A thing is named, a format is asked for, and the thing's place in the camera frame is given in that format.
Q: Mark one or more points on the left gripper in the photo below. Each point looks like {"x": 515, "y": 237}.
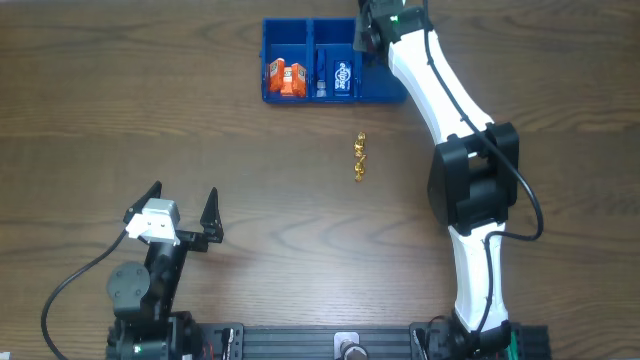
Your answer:
{"x": 194, "y": 242}

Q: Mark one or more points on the gold candy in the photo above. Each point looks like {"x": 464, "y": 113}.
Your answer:
{"x": 359, "y": 145}
{"x": 359, "y": 170}

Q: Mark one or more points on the blue candy pack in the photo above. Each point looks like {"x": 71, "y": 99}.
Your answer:
{"x": 320, "y": 67}
{"x": 343, "y": 76}

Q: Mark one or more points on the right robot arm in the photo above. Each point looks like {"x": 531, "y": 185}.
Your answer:
{"x": 430, "y": 85}

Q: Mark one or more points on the orange candy box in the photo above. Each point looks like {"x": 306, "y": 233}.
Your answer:
{"x": 300, "y": 82}
{"x": 276, "y": 75}
{"x": 288, "y": 87}

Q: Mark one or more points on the blue tray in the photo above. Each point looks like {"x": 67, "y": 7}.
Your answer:
{"x": 290, "y": 40}

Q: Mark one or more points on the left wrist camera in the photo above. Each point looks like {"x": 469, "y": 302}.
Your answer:
{"x": 157, "y": 220}

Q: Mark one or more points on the mounting rail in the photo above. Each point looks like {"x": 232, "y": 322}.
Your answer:
{"x": 290, "y": 342}

